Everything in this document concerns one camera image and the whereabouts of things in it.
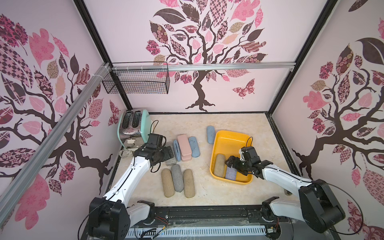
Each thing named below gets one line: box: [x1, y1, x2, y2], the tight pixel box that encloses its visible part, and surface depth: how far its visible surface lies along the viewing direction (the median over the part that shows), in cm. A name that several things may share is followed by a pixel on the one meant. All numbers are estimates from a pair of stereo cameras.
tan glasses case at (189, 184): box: [183, 169, 196, 198], surface depth 83 cm
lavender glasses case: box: [225, 166, 237, 181], surface depth 87 cm
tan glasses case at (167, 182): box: [161, 168, 175, 198], surface depth 83 cm
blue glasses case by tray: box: [206, 125, 216, 145], surface depth 106 cm
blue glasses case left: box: [173, 139, 182, 162], surface depth 94 cm
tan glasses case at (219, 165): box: [213, 153, 226, 178], surface depth 89 cm
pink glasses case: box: [177, 134, 193, 162], surface depth 95 cm
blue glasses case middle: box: [188, 136, 201, 158], surface depth 99 cm
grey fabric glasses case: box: [170, 164, 184, 193], surface depth 85 cm
